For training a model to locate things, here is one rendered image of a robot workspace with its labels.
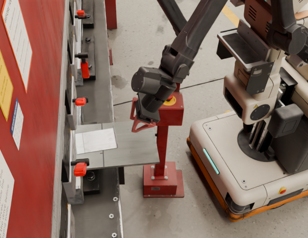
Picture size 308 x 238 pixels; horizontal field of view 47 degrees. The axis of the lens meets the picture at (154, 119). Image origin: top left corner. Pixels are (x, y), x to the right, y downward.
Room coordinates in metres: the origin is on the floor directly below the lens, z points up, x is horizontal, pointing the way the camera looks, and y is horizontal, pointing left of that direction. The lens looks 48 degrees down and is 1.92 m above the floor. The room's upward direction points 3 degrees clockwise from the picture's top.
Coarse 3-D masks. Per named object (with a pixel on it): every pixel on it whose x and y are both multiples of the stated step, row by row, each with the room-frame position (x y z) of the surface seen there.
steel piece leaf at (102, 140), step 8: (112, 128) 0.78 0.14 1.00; (88, 136) 0.74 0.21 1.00; (96, 136) 0.74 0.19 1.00; (104, 136) 0.74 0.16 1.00; (112, 136) 0.75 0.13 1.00; (88, 144) 0.71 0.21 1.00; (96, 144) 0.71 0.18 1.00; (104, 144) 0.71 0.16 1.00; (112, 144) 0.71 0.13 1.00; (88, 152) 0.68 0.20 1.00
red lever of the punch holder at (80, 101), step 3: (84, 96) 0.66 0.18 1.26; (72, 99) 0.65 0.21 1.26; (75, 99) 0.65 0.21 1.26; (78, 99) 0.60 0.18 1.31; (81, 99) 0.60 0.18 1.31; (84, 99) 0.62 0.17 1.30; (87, 99) 0.66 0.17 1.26; (75, 102) 0.59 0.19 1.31; (78, 102) 0.59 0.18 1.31; (81, 102) 0.59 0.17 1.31; (84, 102) 0.60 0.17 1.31; (87, 102) 0.65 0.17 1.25; (78, 105) 0.59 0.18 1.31; (81, 105) 0.59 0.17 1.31
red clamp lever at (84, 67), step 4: (84, 52) 0.87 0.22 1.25; (76, 56) 0.85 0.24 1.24; (80, 56) 0.85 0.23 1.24; (84, 56) 0.85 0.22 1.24; (84, 60) 0.86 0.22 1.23; (80, 64) 0.86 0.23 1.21; (84, 64) 0.86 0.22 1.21; (84, 68) 0.85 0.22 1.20; (88, 68) 0.87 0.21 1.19; (84, 72) 0.85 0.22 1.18; (88, 72) 0.86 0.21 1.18; (84, 76) 0.85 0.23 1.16; (88, 76) 0.86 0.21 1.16
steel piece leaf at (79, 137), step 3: (75, 135) 0.74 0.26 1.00; (78, 135) 0.75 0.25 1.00; (81, 135) 0.75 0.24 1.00; (78, 138) 0.73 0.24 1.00; (81, 138) 0.73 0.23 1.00; (78, 141) 0.72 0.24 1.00; (81, 141) 0.72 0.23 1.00; (78, 144) 0.71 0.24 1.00; (81, 144) 0.71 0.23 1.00; (78, 147) 0.69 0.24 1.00; (81, 147) 0.70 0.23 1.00; (78, 150) 0.68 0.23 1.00; (81, 150) 0.68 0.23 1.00; (84, 150) 0.68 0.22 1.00; (78, 153) 0.67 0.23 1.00; (81, 153) 0.67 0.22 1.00
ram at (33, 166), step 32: (0, 0) 0.33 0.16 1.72; (32, 0) 0.48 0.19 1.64; (64, 0) 0.88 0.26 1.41; (0, 32) 0.30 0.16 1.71; (32, 32) 0.43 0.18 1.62; (32, 64) 0.38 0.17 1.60; (64, 64) 0.66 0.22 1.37; (32, 96) 0.34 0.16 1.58; (64, 96) 0.58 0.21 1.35; (0, 128) 0.21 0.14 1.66; (32, 128) 0.30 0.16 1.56; (32, 160) 0.26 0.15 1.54; (32, 192) 0.22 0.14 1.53; (32, 224) 0.19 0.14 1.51
